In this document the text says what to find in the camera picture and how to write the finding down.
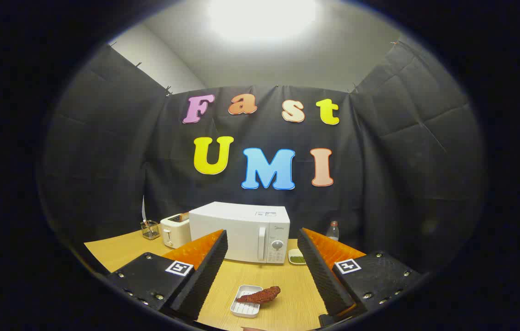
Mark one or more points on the white divided bean dish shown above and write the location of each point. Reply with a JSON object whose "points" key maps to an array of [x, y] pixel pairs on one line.
{"points": [[296, 258]]}

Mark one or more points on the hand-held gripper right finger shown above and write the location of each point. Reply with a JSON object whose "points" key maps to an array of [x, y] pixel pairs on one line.
{"points": [[322, 271]]}

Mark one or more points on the white toaster oven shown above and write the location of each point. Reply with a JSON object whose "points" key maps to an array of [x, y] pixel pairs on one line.
{"points": [[234, 232]]}

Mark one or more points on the bread slice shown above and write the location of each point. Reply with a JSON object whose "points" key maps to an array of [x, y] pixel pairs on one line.
{"points": [[184, 215]]}

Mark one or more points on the clear plastic water bottle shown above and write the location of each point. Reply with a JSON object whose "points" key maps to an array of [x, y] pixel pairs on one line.
{"points": [[332, 232]]}

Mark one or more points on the red-brown meat piece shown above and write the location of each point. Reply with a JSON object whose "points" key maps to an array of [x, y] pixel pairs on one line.
{"points": [[260, 295]]}

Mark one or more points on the black backdrop cloth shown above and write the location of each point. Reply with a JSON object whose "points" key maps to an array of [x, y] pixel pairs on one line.
{"points": [[104, 161]]}

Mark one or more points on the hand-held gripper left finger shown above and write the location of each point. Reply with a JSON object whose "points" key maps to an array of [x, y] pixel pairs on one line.
{"points": [[205, 271]]}

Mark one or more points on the small white ribbed tray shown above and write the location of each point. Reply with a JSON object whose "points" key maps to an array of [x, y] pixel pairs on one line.
{"points": [[245, 309]]}

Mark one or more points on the cream bread toaster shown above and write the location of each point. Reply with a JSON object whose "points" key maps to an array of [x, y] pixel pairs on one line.
{"points": [[175, 233]]}

